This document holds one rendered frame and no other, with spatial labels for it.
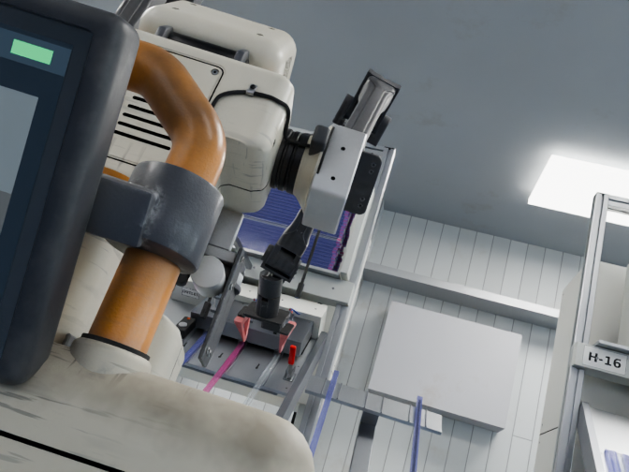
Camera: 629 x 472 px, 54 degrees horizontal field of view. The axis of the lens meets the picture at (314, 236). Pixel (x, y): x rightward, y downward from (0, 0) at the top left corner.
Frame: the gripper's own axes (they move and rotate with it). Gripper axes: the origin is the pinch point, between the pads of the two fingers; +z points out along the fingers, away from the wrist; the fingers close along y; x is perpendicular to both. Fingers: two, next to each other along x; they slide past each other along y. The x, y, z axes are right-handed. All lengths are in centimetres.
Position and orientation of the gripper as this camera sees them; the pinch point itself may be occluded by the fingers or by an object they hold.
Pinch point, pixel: (262, 343)
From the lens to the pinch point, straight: 156.6
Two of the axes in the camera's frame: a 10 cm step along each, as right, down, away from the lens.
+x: -2.9, 3.5, -8.9
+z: -1.4, 9.0, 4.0
